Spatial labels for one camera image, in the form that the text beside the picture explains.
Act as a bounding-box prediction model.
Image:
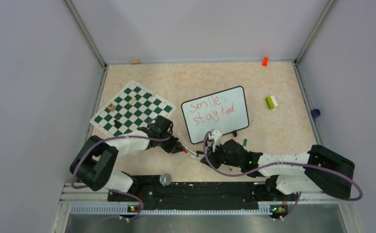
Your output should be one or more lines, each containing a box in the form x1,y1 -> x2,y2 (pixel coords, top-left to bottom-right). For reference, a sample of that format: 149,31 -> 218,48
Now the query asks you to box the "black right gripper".
201,141 -> 242,169

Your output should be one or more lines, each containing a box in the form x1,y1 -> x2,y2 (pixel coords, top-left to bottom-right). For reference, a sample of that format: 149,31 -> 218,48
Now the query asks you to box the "white whiteboard black frame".
181,86 -> 250,144

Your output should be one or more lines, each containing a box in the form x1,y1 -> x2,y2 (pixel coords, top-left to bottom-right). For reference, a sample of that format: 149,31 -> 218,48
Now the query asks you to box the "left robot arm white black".
69,116 -> 185,201

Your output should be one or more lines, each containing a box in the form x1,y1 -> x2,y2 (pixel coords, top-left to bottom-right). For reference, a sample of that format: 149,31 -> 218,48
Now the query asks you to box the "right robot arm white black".
201,139 -> 363,201

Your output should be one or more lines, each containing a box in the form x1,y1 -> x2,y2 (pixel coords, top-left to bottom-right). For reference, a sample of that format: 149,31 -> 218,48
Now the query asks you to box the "blue cap whiteboard marker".
182,145 -> 198,157

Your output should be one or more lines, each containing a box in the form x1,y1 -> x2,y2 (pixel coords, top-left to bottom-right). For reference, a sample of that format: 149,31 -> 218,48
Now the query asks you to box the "grey round knob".
160,173 -> 172,186

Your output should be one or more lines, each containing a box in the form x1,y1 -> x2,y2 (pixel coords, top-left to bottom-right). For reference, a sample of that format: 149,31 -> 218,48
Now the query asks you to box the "green white chess mat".
90,81 -> 176,137

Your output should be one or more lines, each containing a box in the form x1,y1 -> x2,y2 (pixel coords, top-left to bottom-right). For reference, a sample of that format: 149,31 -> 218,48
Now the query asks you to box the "black chess piece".
114,119 -> 122,128

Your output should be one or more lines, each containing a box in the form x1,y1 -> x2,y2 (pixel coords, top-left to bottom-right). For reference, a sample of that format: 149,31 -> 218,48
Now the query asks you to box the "brown chess piece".
107,103 -> 116,112

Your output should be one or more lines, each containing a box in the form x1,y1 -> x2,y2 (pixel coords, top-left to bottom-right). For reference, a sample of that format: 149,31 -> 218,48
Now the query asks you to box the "green and white brick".
265,96 -> 278,110

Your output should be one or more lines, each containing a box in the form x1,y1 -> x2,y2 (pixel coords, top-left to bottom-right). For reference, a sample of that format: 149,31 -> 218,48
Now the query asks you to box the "wooden block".
130,60 -> 140,65

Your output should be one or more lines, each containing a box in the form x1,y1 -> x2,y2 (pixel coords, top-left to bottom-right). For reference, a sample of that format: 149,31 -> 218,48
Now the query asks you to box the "orange block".
262,57 -> 269,67

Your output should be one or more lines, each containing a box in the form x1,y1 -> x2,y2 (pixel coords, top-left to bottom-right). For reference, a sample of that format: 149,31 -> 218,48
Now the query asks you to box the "purple block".
310,109 -> 321,119

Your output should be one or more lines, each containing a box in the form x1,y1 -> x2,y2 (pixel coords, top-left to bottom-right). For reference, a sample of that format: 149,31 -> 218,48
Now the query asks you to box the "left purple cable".
70,117 -> 173,222

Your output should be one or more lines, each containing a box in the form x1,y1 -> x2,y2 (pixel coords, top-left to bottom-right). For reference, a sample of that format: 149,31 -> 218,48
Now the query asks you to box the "purple cable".
202,130 -> 364,222
70,117 -> 173,222

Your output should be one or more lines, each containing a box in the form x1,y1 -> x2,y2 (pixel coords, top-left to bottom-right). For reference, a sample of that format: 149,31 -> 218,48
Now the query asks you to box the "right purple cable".
202,130 -> 364,222

